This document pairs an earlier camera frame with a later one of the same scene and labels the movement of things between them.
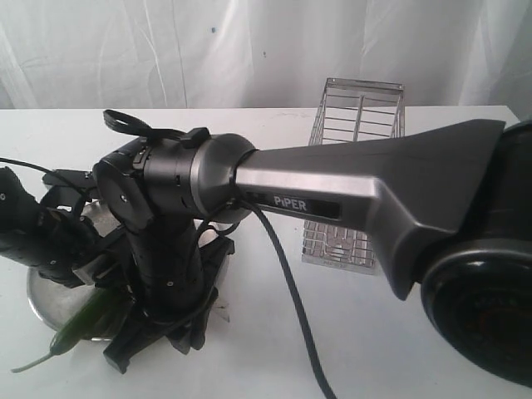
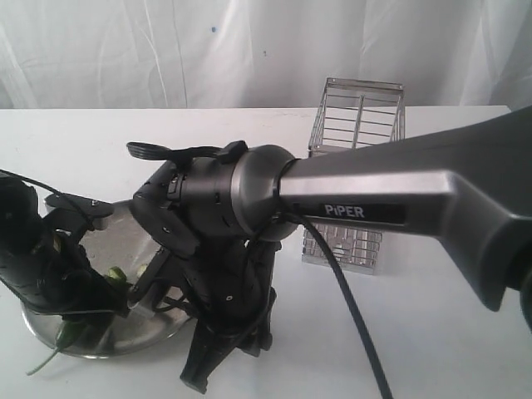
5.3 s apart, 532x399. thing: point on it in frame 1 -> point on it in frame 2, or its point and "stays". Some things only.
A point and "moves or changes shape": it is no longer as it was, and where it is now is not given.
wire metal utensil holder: (351, 110) stays
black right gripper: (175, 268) -> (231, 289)
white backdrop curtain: (260, 54) stays
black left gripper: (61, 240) -> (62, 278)
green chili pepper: (91, 321) moves or changes shape
